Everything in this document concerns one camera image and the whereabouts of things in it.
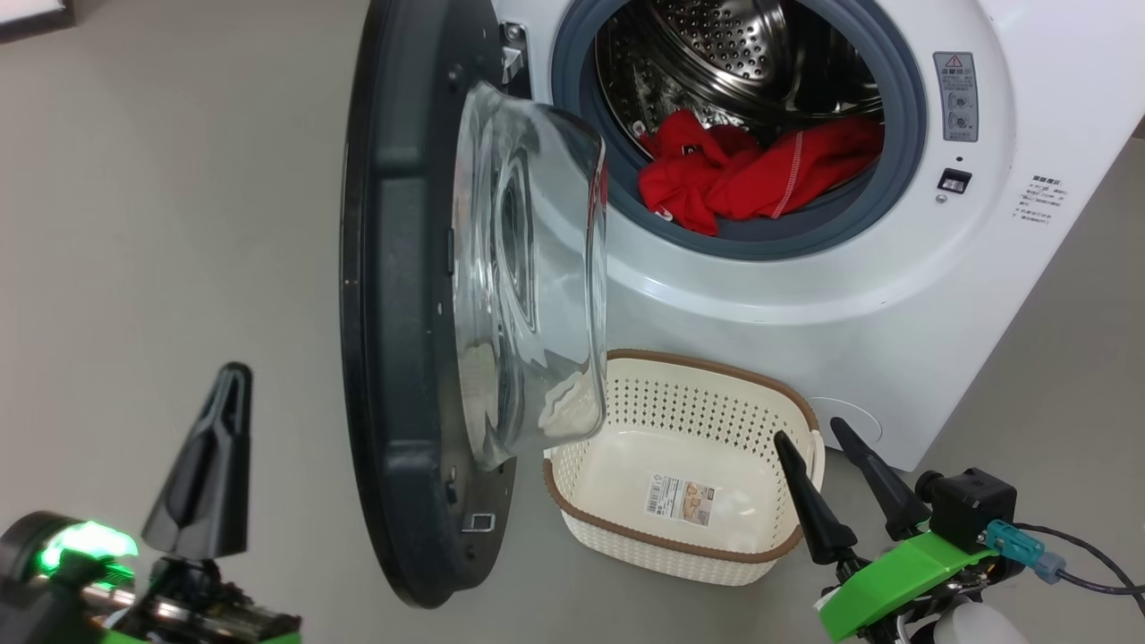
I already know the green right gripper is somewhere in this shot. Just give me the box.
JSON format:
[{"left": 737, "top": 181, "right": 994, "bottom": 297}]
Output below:
[{"left": 774, "top": 418, "right": 1028, "bottom": 644}]

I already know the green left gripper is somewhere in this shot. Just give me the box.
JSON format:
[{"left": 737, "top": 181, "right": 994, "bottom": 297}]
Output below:
[{"left": 0, "top": 362, "right": 301, "bottom": 644}]

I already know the black round glass washer door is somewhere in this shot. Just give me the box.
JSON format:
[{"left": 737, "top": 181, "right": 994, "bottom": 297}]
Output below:
[{"left": 340, "top": 0, "right": 609, "bottom": 609}]

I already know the red garment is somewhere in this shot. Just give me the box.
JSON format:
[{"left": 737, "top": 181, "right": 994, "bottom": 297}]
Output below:
[{"left": 638, "top": 109, "right": 885, "bottom": 236}]

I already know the cream perforated basket brown rim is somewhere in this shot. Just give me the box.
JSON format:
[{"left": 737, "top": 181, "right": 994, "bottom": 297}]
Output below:
[{"left": 543, "top": 349, "right": 824, "bottom": 587}]

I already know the white front-load washing machine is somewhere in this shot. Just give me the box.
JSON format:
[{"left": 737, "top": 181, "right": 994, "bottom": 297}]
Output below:
[{"left": 488, "top": 0, "right": 1145, "bottom": 472}]

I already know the grey rubber door seal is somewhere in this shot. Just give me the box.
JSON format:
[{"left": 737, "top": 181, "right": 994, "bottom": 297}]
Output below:
[{"left": 550, "top": 0, "right": 929, "bottom": 262}]

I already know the steel washing machine drum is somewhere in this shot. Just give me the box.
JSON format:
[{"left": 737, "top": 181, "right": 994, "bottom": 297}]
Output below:
[{"left": 595, "top": 0, "right": 882, "bottom": 144}]

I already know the paper label with barcode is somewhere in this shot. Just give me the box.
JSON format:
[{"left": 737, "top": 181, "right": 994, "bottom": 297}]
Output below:
[{"left": 646, "top": 474, "right": 719, "bottom": 527}]

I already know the grey warning sticker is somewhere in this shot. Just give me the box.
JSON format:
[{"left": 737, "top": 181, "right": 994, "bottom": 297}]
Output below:
[{"left": 933, "top": 51, "right": 980, "bottom": 142}]

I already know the teal cable connector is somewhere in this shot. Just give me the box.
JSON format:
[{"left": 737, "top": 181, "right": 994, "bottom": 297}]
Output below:
[{"left": 984, "top": 521, "right": 1067, "bottom": 584}]

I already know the thin black cable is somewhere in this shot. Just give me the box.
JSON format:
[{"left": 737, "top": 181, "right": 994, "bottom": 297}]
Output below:
[{"left": 1015, "top": 523, "right": 1145, "bottom": 618}]

